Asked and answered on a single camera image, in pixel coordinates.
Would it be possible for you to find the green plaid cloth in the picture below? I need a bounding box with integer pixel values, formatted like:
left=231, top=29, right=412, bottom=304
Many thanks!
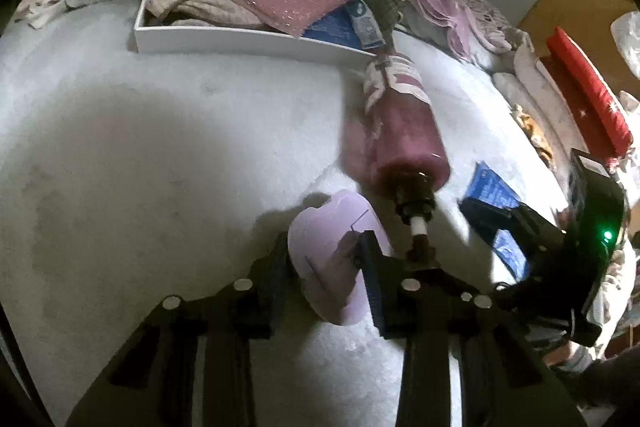
left=362, top=0, right=405, bottom=40

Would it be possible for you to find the floral white quilt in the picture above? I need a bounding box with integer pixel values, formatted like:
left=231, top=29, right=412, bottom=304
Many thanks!
left=461, top=0, right=588, bottom=171

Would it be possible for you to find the beige plaid bear bag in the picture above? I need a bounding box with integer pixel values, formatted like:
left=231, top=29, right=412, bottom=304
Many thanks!
left=144, top=0, right=266, bottom=29

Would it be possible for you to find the blue flat packet on bed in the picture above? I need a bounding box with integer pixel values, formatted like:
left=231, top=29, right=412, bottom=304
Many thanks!
left=459, top=161, right=529, bottom=282

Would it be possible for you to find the blue flat packet in box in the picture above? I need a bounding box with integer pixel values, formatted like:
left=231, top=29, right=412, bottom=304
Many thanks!
left=303, top=6, right=361, bottom=50

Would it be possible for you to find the red pillow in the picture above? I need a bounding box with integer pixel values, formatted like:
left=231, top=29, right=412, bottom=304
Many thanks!
left=540, top=26, right=639, bottom=169

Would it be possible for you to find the white blue bandage packet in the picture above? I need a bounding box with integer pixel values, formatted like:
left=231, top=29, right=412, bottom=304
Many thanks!
left=345, top=0, right=386, bottom=50

